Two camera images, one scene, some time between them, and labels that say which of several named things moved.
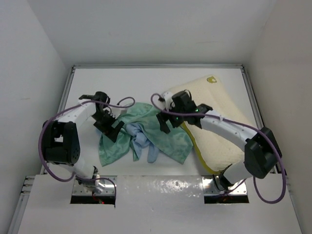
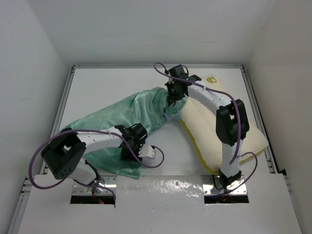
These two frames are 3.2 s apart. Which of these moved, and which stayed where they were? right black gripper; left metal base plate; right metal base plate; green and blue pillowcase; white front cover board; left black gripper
Moved: left black gripper; green and blue pillowcase; right black gripper
Stayed: left metal base plate; right metal base plate; white front cover board
